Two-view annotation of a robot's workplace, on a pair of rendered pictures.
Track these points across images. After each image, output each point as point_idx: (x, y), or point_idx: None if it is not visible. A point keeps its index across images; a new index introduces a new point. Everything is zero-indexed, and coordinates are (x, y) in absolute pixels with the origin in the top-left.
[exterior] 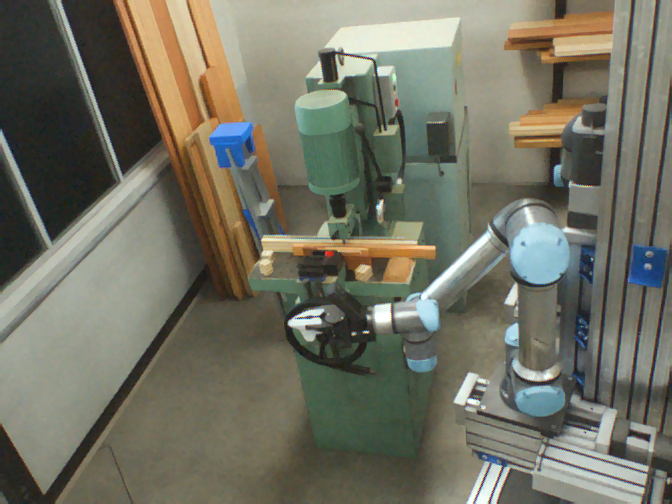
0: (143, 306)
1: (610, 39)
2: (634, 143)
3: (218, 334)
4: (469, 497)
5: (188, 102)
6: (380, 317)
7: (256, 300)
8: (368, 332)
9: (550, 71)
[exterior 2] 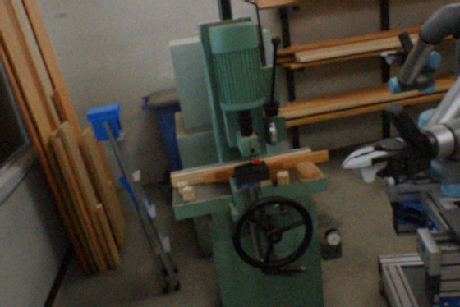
0: (25, 291)
1: (328, 51)
2: None
3: (96, 304)
4: None
5: (44, 111)
6: (441, 135)
7: (121, 270)
8: (425, 158)
9: (285, 83)
